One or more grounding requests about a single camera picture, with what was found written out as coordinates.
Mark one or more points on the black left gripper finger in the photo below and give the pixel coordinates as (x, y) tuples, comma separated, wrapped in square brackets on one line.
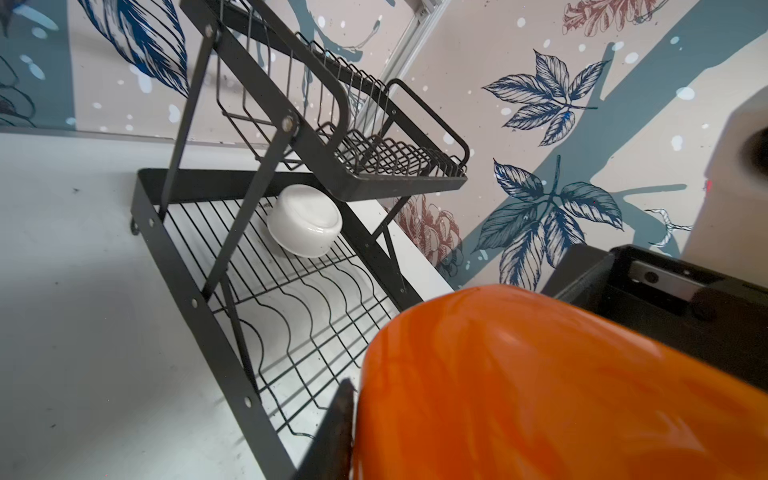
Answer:
[(329, 456)]

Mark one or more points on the orange plastic bowl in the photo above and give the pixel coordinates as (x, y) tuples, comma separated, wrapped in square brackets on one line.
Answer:
[(497, 382)]

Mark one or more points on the white plastic bowl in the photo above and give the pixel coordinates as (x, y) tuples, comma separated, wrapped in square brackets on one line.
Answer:
[(304, 221)]

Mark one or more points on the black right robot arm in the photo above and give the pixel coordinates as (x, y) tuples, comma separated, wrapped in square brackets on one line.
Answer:
[(711, 303)]

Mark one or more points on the black wire dish rack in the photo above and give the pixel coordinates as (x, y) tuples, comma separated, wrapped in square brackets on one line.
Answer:
[(272, 106)]

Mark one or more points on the aluminium frame corner post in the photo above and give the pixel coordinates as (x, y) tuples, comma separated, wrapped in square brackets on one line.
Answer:
[(398, 34)]

